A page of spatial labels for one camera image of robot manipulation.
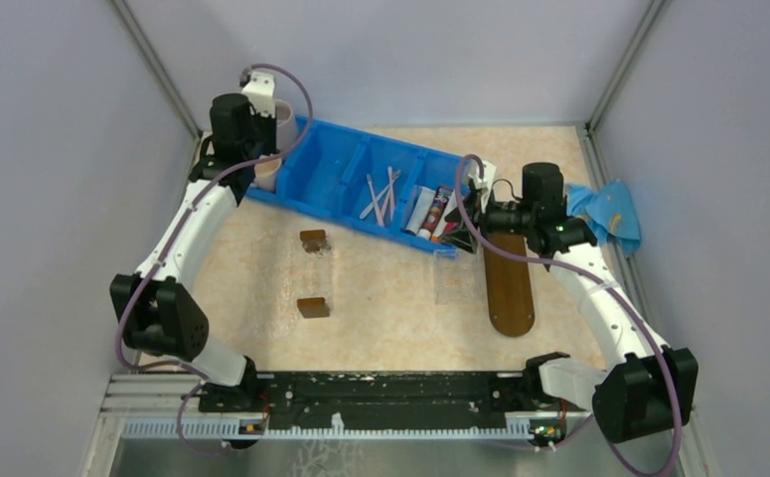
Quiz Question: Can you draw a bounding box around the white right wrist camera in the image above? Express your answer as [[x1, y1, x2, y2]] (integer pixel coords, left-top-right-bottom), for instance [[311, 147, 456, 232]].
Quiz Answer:
[[466, 160, 497, 213]]

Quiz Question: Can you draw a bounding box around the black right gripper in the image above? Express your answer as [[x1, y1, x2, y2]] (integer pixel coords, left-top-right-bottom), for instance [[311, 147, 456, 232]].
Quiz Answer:
[[437, 188, 535, 253]]

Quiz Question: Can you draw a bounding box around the white ceramic mug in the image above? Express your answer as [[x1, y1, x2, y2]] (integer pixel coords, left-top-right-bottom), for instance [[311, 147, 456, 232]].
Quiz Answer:
[[253, 159, 284, 193]]

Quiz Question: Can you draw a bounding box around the clear holder with wooden ends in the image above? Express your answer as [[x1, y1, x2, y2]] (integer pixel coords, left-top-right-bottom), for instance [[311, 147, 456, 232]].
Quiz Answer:
[[289, 229, 334, 320]]

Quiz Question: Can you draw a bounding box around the white tube orange cap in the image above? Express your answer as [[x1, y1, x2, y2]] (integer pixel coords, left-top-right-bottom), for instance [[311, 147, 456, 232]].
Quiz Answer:
[[430, 191, 456, 242]]

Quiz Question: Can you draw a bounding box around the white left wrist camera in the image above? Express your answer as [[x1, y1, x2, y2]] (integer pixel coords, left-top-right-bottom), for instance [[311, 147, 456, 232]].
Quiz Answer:
[[240, 71, 276, 118]]

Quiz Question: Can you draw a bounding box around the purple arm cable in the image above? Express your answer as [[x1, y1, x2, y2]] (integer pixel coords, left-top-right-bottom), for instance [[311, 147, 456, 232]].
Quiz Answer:
[[455, 153, 685, 477], [114, 63, 315, 457]]

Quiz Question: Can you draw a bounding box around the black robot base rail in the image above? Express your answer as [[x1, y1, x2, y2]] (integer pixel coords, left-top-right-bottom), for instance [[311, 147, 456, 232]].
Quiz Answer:
[[195, 364, 573, 434]]

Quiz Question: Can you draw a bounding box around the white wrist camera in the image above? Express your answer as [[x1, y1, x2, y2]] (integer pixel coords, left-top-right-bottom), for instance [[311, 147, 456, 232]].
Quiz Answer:
[[466, 160, 497, 213], [240, 71, 276, 118]]

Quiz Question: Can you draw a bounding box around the brown oval wooden tray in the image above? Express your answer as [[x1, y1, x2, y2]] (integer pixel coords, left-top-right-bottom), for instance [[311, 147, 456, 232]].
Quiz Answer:
[[483, 248, 536, 338]]

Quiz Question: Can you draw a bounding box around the light pink toothbrush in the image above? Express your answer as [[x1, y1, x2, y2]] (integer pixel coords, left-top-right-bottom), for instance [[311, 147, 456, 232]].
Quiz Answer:
[[386, 166, 396, 221]]

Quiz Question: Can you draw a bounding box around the white tube black cap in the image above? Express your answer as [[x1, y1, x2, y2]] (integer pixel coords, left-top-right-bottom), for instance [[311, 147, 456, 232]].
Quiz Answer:
[[404, 187, 435, 236]]

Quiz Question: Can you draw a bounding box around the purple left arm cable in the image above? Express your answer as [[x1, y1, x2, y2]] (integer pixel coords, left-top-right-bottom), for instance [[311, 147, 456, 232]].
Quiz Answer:
[[114, 63, 315, 457]]

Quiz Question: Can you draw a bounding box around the blue crumpled cloth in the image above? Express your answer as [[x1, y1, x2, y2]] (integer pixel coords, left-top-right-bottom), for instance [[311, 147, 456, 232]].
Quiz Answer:
[[564, 180, 642, 256]]

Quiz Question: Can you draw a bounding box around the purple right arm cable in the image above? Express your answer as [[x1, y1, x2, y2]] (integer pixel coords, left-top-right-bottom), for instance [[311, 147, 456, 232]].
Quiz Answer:
[[455, 153, 685, 477]]

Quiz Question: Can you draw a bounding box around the clear textured acrylic tray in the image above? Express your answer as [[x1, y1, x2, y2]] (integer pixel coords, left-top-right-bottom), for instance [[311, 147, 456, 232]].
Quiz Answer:
[[432, 249, 485, 306]]

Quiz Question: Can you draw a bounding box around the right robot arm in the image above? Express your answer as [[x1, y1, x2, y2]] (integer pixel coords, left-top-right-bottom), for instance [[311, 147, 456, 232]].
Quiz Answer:
[[452, 155, 698, 444]]

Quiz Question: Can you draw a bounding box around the blue divided storage bin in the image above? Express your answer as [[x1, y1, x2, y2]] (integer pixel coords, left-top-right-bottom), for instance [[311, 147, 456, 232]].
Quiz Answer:
[[246, 119, 460, 252]]

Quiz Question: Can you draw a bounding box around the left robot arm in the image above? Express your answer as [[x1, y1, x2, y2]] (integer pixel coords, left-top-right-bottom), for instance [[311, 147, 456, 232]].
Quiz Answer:
[[109, 92, 277, 411]]

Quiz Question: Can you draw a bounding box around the grey ceramic mug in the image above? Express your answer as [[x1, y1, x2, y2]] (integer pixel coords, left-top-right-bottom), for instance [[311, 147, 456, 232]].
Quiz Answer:
[[274, 99, 299, 152]]

